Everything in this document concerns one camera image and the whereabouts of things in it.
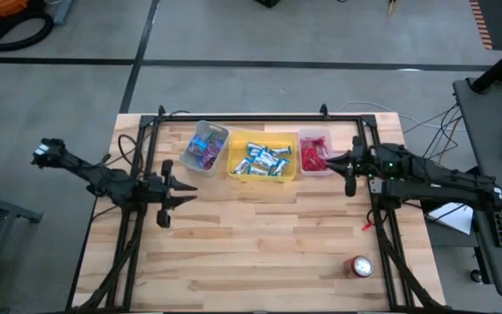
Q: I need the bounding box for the black vacuum hose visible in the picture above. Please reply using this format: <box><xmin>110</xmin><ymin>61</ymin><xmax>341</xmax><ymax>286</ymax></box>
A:
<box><xmin>0</xmin><ymin>8</ymin><xmax>56</xmax><ymax>52</ymax></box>

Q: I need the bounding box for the light grey plastic bin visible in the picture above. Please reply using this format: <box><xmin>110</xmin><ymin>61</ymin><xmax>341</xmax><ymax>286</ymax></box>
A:
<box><xmin>178</xmin><ymin>119</ymin><xmax>230</xmax><ymax>177</ymax></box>

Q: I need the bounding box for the yellow plastic bin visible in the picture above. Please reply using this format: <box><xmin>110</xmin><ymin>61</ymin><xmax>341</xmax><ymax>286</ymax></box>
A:
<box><xmin>227</xmin><ymin>131</ymin><xmax>299</xmax><ymax>183</ymax></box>

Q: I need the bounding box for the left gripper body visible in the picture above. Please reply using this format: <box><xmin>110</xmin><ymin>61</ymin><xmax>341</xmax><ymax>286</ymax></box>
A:
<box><xmin>144</xmin><ymin>159</ymin><xmax>179</xmax><ymax>229</ymax></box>

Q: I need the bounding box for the black desk post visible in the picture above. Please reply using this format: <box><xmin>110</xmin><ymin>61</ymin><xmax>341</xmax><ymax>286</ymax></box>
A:
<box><xmin>470</xmin><ymin>37</ymin><xmax>502</xmax><ymax>95</ymax></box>

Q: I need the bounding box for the blue square candy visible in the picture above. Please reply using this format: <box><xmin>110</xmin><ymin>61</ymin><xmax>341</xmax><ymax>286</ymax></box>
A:
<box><xmin>188</xmin><ymin>134</ymin><xmax>208</xmax><ymax>154</ymax></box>

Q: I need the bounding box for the white floor cable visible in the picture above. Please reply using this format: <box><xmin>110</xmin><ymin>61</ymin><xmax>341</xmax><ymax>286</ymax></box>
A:
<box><xmin>336</xmin><ymin>100</ymin><xmax>468</xmax><ymax>132</ymax></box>

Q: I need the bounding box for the red soda can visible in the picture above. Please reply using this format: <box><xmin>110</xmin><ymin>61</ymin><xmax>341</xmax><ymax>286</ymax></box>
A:
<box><xmin>342</xmin><ymin>255</ymin><xmax>374</xmax><ymax>279</ymax></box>

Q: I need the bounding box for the black aluminium frame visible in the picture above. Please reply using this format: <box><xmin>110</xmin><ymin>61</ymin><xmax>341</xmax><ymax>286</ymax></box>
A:
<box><xmin>65</xmin><ymin>104</ymin><xmax>457</xmax><ymax>314</ymax></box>

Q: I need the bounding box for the black desk cable bundle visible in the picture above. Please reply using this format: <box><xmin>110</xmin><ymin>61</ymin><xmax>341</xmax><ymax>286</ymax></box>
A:
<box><xmin>401</xmin><ymin>102</ymin><xmax>468</xmax><ymax>147</ymax></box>

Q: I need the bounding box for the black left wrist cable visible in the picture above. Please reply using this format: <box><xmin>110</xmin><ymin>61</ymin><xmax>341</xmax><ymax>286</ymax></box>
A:
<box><xmin>118</xmin><ymin>133</ymin><xmax>147</xmax><ymax>169</ymax></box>

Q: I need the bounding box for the orange vacuum cleaner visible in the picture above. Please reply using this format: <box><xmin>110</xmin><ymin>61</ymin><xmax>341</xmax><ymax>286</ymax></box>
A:
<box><xmin>0</xmin><ymin>0</ymin><xmax>30</xmax><ymax>17</ymax></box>

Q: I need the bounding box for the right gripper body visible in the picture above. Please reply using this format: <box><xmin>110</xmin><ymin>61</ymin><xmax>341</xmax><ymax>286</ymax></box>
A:
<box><xmin>343</xmin><ymin>135</ymin><xmax>404</xmax><ymax>198</ymax></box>

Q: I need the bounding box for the white paper sheet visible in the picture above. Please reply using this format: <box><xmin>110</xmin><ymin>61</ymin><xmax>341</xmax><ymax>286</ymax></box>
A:
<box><xmin>427</xmin><ymin>201</ymin><xmax>474</xmax><ymax>236</ymax></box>

